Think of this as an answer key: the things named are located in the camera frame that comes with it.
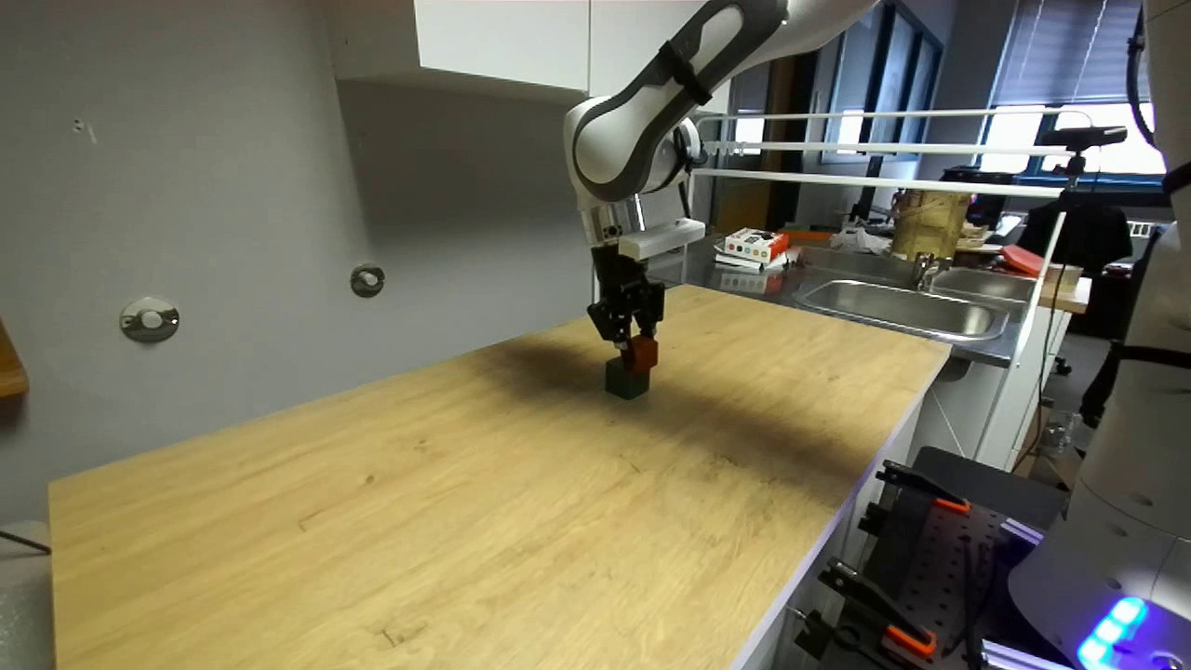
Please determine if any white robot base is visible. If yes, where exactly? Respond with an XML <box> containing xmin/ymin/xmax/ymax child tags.
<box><xmin>1008</xmin><ymin>0</ymin><xmax>1191</xmax><ymax>670</ymax></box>

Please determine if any black orange clamp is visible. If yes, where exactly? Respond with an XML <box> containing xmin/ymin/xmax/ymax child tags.
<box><xmin>876</xmin><ymin>462</ymin><xmax>971</xmax><ymax>518</ymax></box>

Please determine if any orange block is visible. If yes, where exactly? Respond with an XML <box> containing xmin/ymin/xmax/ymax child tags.
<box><xmin>624</xmin><ymin>334</ymin><xmax>657</xmax><ymax>374</ymax></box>

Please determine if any round wall socket left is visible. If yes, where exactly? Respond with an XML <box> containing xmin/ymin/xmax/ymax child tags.
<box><xmin>119</xmin><ymin>299</ymin><xmax>182</xmax><ymax>348</ymax></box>

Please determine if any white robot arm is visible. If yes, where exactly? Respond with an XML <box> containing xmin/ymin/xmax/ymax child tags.
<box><xmin>562</xmin><ymin>0</ymin><xmax>876</xmax><ymax>349</ymax></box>

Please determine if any black camera on tripod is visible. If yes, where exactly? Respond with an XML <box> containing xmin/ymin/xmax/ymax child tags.
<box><xmin>1033</xmin><ymin>126</ymin><xmax>1127</xmax><ymax>157</ymax></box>

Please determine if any round wall socket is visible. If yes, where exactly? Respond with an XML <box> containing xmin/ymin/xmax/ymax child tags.
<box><xmin>349</xmin><ymin>263</ymin><xmax>385</xmax><ymax>299</ymax></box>
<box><xmin>119</xmin><ymin>299</ymin><xmax>182</xmax><ymax>348</ymax></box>

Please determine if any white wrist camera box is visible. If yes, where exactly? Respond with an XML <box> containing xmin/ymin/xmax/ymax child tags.
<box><xmin>613</xmin><ymin>219</ymin><xmax>708</xmax><ymax>261</ymax></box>

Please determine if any white wall cabinet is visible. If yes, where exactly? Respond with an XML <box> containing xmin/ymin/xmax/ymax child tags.
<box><xmin>322</xmin><ymin>0</ymin><xmax>691</xmax><ymax>95</ymax></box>

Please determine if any round wall socket right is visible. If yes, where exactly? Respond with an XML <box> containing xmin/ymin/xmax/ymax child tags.
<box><xmin>349</xmin><ymin>263</ymin><xmax>385</xmax><ymax>299</ymax></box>

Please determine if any green block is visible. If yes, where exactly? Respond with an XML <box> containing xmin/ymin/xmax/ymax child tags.
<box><xmin>603</xmin><ymin>359</ymin><xmax>651</xmax><ymax>397</ymax></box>

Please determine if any stainless steel sink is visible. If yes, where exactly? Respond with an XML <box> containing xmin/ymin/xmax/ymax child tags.
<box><xmin>799</xmin><ymin>278</ymin><xmax>1011</xmax><ymax>348</ymax></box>

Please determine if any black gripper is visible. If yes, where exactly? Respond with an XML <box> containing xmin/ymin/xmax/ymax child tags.
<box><xmin>586</xmin><ymin>245</ymin><xmax>666</xmax><ymax>343</ymax></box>

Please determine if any white colourful card box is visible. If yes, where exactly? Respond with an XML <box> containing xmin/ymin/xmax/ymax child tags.
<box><xmin>718</xmin><ymin>229</ymin><xmax>794</xmax><ymax>271</ymax></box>

